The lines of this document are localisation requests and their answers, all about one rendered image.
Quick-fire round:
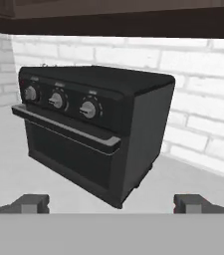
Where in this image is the black toaster oven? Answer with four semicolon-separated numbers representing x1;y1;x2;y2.
11;65;176;210

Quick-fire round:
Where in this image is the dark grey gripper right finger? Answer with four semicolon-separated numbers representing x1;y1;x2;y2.
173;193;224;215

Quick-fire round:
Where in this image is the dark brown wall cabinet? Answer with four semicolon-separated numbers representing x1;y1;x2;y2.
0;0;224;40

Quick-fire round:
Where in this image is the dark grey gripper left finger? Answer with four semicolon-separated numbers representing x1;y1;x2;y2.
0;193;51;215

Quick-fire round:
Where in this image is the grey toaster oven knob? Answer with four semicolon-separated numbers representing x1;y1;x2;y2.
48;91;66;110
79;100;99;120
23;85;40;103

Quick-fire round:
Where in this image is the grey toaster oven handle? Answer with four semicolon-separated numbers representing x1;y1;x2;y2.
11;103;122;155

